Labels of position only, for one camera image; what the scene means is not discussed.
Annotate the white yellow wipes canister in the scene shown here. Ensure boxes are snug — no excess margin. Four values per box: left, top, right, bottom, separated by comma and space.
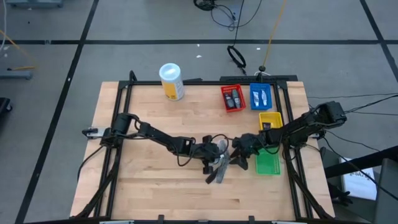
159, 62, 185, 101

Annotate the white printed box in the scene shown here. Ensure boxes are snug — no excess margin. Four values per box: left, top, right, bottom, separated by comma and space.
340, 157, 379, 202

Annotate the grey deodorant stick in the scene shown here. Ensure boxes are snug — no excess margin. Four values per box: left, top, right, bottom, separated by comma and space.
232, 89, 242, 109
224, 93, 235, 110

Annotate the long yellow cable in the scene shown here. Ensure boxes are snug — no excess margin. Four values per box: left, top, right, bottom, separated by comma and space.
262, 0, 287, 68

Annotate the black coiled floor cable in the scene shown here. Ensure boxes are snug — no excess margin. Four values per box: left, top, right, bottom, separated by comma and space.
226, 45, 248, 70

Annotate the grey floor base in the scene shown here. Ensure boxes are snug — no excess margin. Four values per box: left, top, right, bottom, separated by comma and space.
0, 70, 34, 81

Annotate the black flat bar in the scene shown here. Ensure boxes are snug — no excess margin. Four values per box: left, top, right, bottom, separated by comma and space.
219, 74, 299, 83

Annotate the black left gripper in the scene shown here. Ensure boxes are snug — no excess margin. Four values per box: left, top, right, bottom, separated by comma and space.
192, 134, 229, 175

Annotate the black slanted beam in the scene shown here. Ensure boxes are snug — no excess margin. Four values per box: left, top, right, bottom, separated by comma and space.
324, 145, 398, 179

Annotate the blue plastic basket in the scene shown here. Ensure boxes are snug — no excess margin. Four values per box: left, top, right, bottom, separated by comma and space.
249, 82, 273, 111

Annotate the grey cabinet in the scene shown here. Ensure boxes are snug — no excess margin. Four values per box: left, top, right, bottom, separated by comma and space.
373, 157, 398, 224

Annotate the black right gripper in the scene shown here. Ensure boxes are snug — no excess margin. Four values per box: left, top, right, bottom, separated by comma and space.
228, 133, 266, 171

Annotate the green plastic basket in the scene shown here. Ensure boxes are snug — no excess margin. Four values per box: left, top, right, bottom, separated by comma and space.
255, 146, 282, 176

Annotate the grey flat object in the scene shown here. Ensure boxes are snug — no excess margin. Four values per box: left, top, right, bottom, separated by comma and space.
5, 0, 65, 9

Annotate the black floor cable bundle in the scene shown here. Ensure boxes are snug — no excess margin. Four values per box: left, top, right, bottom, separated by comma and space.
192, 0, 264, 32

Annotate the red plastic basket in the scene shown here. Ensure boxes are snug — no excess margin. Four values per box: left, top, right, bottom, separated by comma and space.
220, 83, 247, 113

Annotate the yellow plastic basket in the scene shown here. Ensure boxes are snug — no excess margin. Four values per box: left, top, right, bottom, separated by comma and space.
258, 111, 284, 132

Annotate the short yellow cable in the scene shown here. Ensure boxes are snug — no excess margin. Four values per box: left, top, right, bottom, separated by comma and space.
0, 29, 37, 72

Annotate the black object at floor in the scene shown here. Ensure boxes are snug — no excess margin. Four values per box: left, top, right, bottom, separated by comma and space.
0, 97, 13, 118

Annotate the black left camera cable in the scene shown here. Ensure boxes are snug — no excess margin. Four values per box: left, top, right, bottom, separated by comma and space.
175, 133, 231, 167

